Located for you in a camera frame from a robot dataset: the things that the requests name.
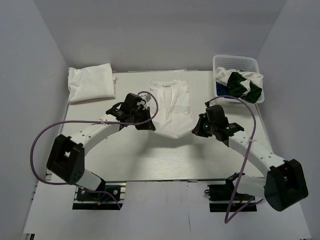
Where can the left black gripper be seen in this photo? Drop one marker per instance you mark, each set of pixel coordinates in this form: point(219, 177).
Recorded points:
point(147, 125)

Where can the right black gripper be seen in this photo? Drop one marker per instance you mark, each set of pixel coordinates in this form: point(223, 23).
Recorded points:
point(198, 130)

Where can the white graphic t shirt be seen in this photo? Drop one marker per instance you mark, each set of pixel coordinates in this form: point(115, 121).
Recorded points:
point(174, 118)

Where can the dark green white t shirt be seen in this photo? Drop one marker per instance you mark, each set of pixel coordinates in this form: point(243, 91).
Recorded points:
point(244, 85)

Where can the white plastic laundry basket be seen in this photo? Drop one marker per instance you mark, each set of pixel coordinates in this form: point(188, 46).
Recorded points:
point(242, 63)

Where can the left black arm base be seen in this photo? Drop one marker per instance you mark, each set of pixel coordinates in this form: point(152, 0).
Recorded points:
point(111, 199)

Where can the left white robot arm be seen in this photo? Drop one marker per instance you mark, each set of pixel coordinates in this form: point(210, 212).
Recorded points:
point(67, 156)

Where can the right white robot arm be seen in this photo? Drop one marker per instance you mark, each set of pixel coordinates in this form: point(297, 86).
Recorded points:
point(282, 183)

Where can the blue t shirt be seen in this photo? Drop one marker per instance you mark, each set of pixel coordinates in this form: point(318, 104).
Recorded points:
point(221, 90)

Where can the folded white t shirt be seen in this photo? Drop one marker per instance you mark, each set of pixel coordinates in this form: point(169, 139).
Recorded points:
point(91, 82)

